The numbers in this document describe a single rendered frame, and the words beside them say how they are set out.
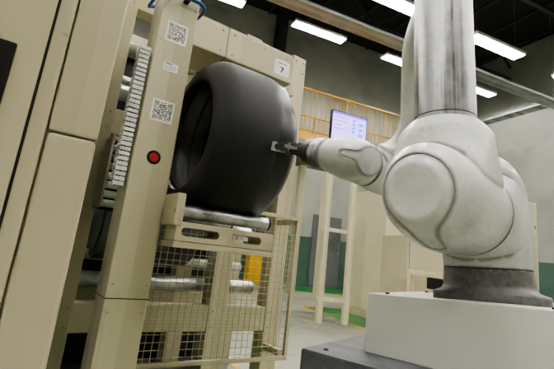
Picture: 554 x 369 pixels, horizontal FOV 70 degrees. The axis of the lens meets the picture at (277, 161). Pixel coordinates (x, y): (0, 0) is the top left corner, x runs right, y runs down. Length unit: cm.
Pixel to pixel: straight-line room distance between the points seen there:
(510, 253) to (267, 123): 80
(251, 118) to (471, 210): 83
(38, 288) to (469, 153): 56
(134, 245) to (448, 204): 98
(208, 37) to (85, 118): 142
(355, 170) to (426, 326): 37
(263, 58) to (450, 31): 133
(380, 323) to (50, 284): 53
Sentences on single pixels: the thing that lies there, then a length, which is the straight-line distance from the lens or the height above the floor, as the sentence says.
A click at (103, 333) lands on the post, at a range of 134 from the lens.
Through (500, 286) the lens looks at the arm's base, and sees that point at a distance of 81.
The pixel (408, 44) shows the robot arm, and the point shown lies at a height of 132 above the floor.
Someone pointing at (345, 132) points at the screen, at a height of 258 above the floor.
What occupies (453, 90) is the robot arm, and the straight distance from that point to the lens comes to 71.
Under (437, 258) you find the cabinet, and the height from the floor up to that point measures 100.
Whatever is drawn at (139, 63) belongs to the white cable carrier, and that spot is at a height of 136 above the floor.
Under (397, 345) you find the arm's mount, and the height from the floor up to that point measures 67.
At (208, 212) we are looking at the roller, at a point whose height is 91.
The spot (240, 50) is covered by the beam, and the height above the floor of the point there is 170.
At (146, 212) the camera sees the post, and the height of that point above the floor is 88.
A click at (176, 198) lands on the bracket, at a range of 125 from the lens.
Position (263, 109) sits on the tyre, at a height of 126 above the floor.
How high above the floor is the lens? 80
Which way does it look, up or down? 13 degrees up
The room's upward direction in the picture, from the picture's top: 7 degrees clockwise
